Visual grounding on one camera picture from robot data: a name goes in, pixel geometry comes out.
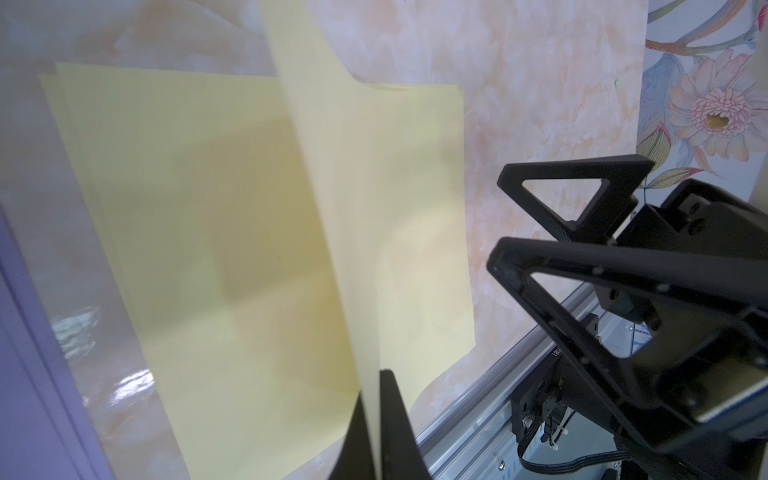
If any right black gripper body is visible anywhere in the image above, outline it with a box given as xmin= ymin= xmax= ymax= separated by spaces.
xmin=599 ymin=180 xmax=767 ymax=451

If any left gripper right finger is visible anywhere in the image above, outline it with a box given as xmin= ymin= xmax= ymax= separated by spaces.
xmin=380 ymin=370 xmax=432 ymax=480

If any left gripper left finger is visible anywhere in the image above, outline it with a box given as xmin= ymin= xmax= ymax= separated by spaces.
xmin=328 ymin=395 xmax=376 ymax=480

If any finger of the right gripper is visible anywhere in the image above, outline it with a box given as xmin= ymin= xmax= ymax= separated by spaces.
xmin=497 ymin=154 xmax=654 ymax=243
xmin=485 ymin=235 xmax=768 ymax=454

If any yellow paper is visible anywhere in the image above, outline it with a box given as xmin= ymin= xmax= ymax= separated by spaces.
xmin=260 ymin=1 xmax=475 ymax=473
xmin=40 ymin=63 xmax=358 ymax=479

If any purple paper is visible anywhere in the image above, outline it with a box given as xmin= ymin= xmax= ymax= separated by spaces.
xmin=1 ymin=219 xmax=114 ymax=479

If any aluminium front rail frame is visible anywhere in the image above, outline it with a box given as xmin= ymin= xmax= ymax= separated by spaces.
xmin=416 ymin=285 xmax=634 ymax=479

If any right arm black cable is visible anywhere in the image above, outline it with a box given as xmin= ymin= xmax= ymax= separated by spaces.
xmin=515 ymin=413 xmax=631 ymax=476

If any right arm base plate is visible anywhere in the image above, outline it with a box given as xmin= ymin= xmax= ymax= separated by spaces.
xmin=509 ymin=311 xmax=601 ymax=451

